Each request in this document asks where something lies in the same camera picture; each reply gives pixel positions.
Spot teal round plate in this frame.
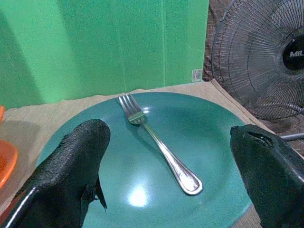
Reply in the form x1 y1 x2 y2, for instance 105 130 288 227
36 92 252 228

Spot orange plastic bowl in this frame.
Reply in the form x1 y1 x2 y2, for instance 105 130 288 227
0 105 19 190

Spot white barcode sticker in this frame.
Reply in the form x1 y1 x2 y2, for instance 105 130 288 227
191 69 203 83

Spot green board panel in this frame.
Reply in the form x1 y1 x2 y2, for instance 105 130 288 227
0 0 210 110

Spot silver metal fork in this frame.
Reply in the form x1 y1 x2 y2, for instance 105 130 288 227
118 93 203 196

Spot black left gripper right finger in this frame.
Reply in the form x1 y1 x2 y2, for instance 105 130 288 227
230 124 304 228

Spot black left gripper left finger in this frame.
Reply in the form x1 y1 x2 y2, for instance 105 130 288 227
0 119 111 228

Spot black wire-grille electric fan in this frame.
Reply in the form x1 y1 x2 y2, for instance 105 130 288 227
212 0 304 141

